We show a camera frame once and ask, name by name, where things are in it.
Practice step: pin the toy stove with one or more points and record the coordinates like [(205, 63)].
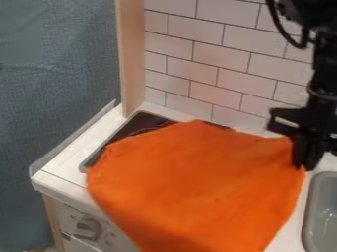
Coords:
[(136, 128)]

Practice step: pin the orange cloth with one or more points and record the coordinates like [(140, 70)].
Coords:
[(193, 187)]

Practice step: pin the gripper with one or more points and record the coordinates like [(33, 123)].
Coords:
[(307, 123)]

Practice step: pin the toy sink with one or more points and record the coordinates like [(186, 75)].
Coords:
[(321, 216)]

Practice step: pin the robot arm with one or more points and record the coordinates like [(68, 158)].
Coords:
[(324, 65)]

